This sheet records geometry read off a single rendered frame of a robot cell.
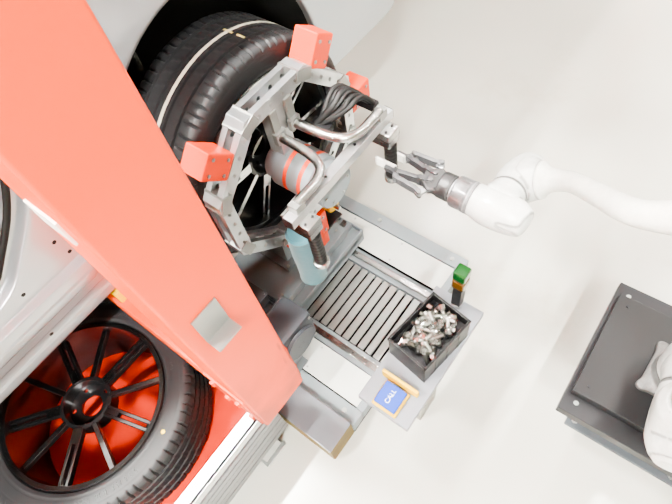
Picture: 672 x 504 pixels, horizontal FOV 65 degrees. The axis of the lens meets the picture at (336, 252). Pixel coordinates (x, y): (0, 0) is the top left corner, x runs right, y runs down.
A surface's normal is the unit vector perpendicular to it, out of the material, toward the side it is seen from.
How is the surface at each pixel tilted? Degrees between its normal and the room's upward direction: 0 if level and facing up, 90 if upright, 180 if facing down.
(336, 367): 0
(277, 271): 0
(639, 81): 0
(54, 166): 90
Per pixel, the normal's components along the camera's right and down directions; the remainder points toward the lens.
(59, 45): 0.80, 0.47
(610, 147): -0.12, -0.51
